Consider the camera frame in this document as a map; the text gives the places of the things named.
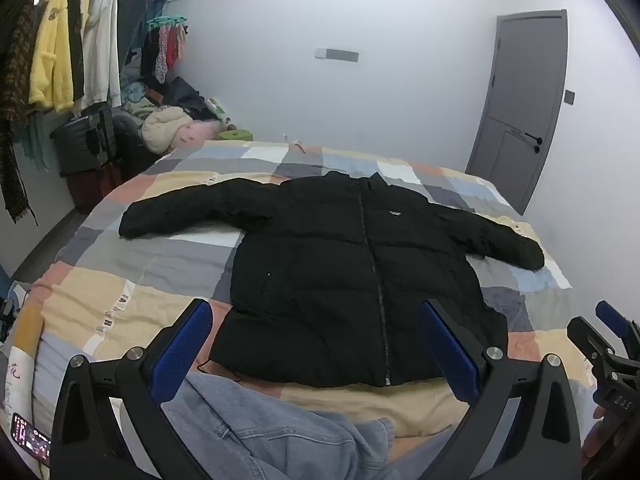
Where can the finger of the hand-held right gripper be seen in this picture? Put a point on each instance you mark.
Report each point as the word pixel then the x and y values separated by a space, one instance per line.
pixel 590 340
pixel 612 315

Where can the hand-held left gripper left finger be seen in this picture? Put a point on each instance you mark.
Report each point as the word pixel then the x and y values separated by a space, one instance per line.
pixel 182 347

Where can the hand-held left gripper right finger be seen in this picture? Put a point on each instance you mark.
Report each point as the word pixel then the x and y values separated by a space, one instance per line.
pixel 450 347

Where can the black puffer jacket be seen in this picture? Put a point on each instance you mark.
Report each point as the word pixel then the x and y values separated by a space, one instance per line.
pixel 340 270

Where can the colourful hanging clothes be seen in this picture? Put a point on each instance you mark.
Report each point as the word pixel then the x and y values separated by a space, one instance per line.
pixel 162 55

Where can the person's right hand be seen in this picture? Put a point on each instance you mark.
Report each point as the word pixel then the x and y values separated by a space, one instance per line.
pixel 594 435

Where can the checkered patchwork bed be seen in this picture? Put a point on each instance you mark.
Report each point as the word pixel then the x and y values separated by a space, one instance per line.
pixel 150 270

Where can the person's blue jeans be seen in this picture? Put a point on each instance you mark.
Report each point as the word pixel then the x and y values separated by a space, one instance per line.
pixel 260 430

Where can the phone with lit screen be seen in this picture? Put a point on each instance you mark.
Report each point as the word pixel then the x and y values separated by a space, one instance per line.
pixel 31 437

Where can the dark red suitcase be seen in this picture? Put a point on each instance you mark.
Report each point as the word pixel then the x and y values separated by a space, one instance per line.
pixel 95 187

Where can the pink pillow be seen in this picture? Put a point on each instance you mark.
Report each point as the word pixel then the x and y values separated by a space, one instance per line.
pixel 200 132

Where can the black suitcase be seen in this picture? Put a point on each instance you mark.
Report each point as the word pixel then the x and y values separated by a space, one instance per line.
pixel 77 140

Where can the grey door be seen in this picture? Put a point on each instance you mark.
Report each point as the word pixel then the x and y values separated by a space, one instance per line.
pixel 520 100

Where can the black bag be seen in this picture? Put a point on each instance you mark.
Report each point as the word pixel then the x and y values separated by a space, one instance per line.
pixel 182 97

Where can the teal hanging scarf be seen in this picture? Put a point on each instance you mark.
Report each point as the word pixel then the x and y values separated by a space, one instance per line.
pixel 32 140

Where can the brown patterned garment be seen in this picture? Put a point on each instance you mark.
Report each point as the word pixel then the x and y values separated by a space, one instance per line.
pixel 15 110

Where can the white hoodie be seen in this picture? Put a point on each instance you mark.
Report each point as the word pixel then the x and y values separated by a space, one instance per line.
pixel 100 45

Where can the black hanging garment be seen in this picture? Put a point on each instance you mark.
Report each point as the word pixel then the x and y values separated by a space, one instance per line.
pixel 75 45

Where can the yellow fleece jacket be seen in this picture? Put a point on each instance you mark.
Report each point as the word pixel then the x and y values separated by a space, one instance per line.
pixel 50 50

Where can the teal clip hanger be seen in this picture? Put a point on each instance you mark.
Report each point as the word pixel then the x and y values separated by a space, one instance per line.
pixel 167 22

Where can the grey hanging garment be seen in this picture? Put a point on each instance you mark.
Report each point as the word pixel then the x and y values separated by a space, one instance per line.
pixel 132 20

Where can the grey light switch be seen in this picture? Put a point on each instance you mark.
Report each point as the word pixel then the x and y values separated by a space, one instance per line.
pixel 569 97

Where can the grey wall panel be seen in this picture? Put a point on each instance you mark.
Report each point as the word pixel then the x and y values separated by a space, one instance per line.
pixel 337 54

